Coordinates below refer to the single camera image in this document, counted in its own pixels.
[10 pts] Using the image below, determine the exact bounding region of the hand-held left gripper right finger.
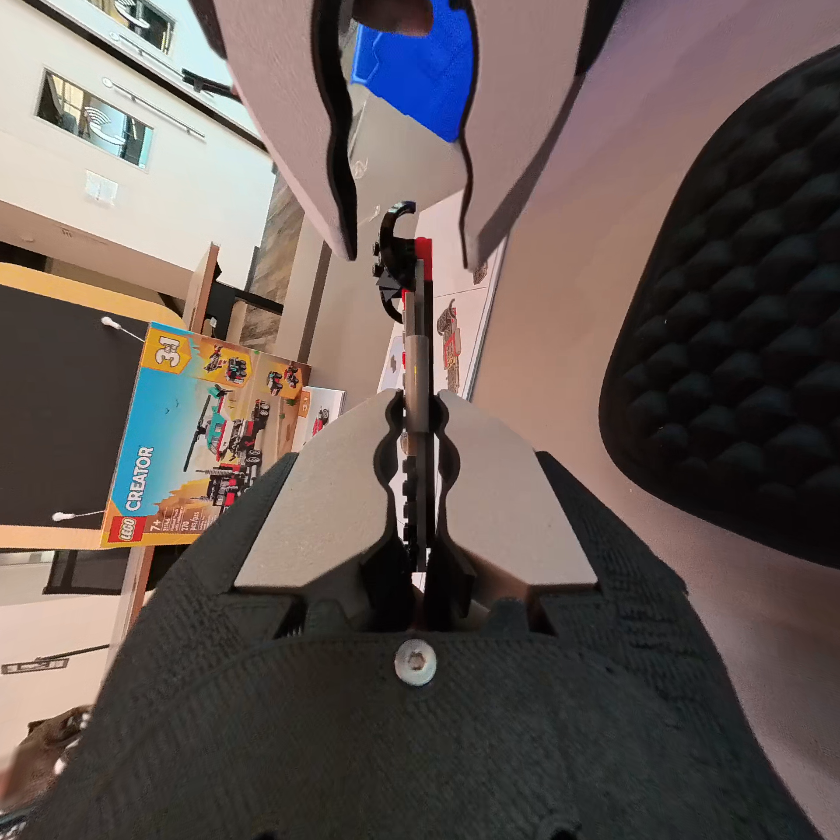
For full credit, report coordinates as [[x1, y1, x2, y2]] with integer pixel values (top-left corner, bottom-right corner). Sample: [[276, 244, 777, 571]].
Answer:
[[425, 389, 599, 619]]

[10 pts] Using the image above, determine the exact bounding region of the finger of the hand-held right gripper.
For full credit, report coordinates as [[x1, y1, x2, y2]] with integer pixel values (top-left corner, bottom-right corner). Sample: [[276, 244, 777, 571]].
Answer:
[[217, 0, 361, 261], [458, 0, 588, 270]]

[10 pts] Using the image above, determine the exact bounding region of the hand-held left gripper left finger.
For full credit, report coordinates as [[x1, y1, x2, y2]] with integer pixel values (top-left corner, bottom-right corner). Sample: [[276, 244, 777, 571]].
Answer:
[[233, 389, 414, 621]]

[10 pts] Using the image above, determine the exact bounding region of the large blue plastic bin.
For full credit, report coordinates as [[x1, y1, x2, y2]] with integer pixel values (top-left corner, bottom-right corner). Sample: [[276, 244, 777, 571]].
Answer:
[[350, 0, 476, 143]]

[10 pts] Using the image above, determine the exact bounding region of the red black lego model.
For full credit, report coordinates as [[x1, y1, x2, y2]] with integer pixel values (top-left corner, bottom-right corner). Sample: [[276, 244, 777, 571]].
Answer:
[[369, 201, 439, 618]]

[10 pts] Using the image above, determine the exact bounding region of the yellow lego set box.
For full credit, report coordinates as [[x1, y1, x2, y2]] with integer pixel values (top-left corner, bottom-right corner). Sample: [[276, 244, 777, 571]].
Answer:
[[100, 322, 312, 550]]

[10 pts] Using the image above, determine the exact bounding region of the open lego instruction booklet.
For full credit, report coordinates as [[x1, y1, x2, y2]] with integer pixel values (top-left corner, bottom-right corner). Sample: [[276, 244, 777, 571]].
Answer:
[[379, 233, 508, 403]]

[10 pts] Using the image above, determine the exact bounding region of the person's right hand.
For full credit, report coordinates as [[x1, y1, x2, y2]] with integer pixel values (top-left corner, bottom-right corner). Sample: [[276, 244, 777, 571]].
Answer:
[[357, 0, 434, 38]]

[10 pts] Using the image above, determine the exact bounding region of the small closed instruction booklet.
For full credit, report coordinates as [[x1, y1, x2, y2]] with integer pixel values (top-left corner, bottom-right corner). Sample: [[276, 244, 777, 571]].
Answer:
[[298, 387, 347, 454]]

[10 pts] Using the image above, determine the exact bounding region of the wood edged black desk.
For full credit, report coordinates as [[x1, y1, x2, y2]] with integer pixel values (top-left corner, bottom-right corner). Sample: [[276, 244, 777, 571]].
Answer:
[[0, 241, 222, 552]]

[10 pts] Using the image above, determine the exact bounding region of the black bumpy cushion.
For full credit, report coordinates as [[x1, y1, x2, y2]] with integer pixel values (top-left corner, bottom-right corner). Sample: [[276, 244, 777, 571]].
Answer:
[[598, 47, 840, 571]]

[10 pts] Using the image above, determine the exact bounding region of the interior wall window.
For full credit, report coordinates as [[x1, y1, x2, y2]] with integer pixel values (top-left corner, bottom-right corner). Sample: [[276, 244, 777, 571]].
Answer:
[[85, 0, 178, 55], [36, 67, 156, 169]]

